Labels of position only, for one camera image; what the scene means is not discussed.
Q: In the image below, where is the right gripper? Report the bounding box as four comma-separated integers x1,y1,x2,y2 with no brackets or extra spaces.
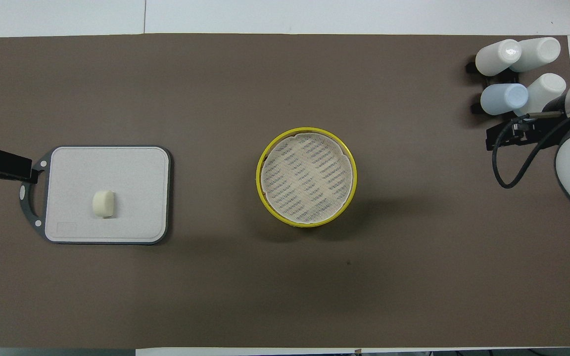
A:
486,95,570,151

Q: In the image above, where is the white steamed bun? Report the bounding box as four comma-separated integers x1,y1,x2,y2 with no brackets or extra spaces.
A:
92,190,116,218

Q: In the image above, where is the black cup rack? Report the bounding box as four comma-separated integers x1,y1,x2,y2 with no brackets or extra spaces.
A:
466,58,521,116

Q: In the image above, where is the light blue plastic cup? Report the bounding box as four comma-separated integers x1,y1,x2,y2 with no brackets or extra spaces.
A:
480,83,529,116

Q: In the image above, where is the white plastic cup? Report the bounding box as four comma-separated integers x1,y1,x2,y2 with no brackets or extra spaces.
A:
510,37,561,73
514,73,567,119
475,40,522,77

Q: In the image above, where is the white cutting board grey rim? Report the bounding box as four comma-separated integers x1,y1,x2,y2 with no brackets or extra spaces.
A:
19,145,172,245

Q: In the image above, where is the brown table mat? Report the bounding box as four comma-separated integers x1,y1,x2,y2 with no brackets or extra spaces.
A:
0,33,570,349

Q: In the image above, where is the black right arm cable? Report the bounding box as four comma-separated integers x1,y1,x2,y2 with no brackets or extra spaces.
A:
492,104,570,189

